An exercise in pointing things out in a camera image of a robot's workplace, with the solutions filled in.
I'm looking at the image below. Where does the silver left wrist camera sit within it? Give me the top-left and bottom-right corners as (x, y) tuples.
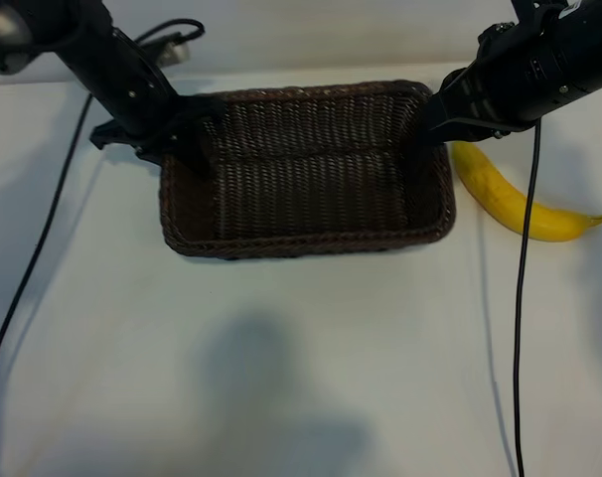
(148, 34), (191, 67)

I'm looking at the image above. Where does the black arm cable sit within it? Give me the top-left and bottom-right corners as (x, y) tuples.
(513, 118), (543, 477)
(0, 18), (206, 397)

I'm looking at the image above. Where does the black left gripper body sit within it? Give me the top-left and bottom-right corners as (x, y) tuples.
(57, 23), (204, 166)

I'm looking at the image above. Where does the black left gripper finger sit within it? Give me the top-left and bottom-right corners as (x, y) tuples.
(90, 120), (134, 151)
(173, 97), (225, 181)

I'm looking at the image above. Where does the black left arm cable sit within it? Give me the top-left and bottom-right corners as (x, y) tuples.
(0, 18), (206, 397)

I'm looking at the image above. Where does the black right camera bracket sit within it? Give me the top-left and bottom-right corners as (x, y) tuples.
(508, 0), (551, 27)

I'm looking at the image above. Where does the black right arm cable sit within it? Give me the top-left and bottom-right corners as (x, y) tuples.
(513, 118), (543, 477)

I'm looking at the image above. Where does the dark brown wicker basket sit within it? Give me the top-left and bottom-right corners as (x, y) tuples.
(157, 79), (458, 261)

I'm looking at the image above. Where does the yellow banana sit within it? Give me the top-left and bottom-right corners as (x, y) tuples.
(450, 140), (602, 243)

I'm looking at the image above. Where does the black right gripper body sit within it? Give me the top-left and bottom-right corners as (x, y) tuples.
(473, 0), (584, 141)

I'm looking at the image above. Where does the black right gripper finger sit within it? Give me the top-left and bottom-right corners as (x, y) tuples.
(418, 116), (502, 149)
(423, 66), (484, 132)

